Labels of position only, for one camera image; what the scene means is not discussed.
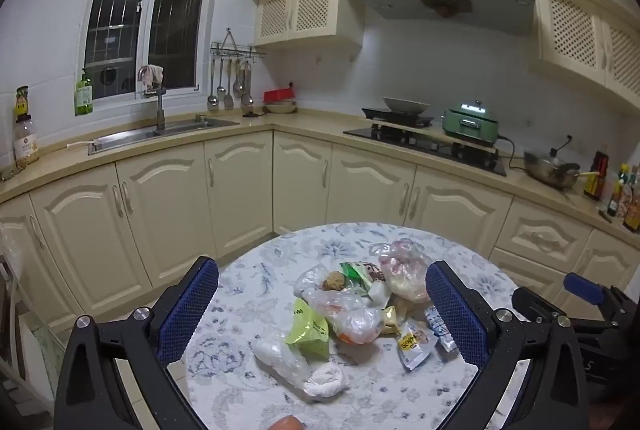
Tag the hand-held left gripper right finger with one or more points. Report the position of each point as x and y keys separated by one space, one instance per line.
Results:
x=452 y=315

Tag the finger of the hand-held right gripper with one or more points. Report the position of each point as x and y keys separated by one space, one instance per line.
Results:
x=532 y=305
x=582 y=287

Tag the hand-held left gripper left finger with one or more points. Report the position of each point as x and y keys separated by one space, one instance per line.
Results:
x=187 y=310

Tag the clear bag with orange contents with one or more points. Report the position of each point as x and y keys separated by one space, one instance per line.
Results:
x=357 y=322

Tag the clear plastic wrap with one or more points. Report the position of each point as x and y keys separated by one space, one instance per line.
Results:
x=280 y=360

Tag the person's left hand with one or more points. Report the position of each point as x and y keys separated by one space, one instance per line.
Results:
x=287 y=424

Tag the small blue white wrapper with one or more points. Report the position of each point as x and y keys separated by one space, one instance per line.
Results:
x=440 y=327

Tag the yellow white snack packet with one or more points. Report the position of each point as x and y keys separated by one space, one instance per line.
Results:
x=412 y=342

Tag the gold foil wrapper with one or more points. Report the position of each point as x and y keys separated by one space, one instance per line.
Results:
x=392 y=320

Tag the clear bag with pink contents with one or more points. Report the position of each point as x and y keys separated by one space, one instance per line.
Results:
x=400 y=270

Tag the white plastic piece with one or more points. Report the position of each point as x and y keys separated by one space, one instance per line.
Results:
x=380 y=295

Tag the yellow label bottle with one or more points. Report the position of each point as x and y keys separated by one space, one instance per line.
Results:
x=615 y=200

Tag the green snack wrapper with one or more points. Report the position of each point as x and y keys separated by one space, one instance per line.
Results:
x=357 y=275

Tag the lime green packet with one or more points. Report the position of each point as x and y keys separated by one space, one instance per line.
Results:
x=305 y=332

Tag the steel pot with lid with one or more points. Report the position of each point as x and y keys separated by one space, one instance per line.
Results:
x=550 y=170

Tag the brown walnut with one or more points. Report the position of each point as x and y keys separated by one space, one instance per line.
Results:
x=334 y=283

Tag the small clear plastic bag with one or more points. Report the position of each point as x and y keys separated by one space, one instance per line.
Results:
x=310 y=280

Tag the row of cream base cabinets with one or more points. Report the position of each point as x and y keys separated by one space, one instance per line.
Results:
x=240 y=190

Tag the white tissue wad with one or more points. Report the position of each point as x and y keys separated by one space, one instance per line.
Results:
x=325 y=380

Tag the steel sink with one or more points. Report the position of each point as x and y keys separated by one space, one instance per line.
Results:
x=150 y=135

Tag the black gas stove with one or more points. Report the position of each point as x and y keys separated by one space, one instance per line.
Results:
x=400 y=140

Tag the green electric pot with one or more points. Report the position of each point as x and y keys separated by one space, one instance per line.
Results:
x=470 y=125

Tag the steel faucet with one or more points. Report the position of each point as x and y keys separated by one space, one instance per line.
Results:
x=160 y=110

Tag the black flat pan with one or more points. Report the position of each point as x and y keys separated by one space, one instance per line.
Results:
x=395 y=117

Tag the steel spatula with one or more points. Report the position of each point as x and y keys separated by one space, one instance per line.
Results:
x=229 y=100

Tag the white bowl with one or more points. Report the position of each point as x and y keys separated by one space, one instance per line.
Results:
x=405 y=104

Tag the steel spoon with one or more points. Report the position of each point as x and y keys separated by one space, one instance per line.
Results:
x=221 y=92
x=238 y=85

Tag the cream bowl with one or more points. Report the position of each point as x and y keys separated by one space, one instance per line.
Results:
x=280 y=108

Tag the beige countertop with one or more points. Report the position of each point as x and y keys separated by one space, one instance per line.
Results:
x=310 y=122

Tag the glass jar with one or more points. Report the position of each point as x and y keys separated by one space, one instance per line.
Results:
x=26 y=142

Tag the red container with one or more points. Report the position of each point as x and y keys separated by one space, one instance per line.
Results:
x=279 y=96

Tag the pink cloth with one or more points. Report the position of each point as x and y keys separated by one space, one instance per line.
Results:
x=151 y=77

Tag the green dish soap bottle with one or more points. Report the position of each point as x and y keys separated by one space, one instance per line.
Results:
x=83 y=97

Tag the large lattice door cabinet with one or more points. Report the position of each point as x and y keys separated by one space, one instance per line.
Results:
x=575 y=35

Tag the sliding window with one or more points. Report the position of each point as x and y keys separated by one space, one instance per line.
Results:
x=175 y=10

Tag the small lattice door cabinet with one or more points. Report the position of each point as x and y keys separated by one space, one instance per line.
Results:
x=300 y=10

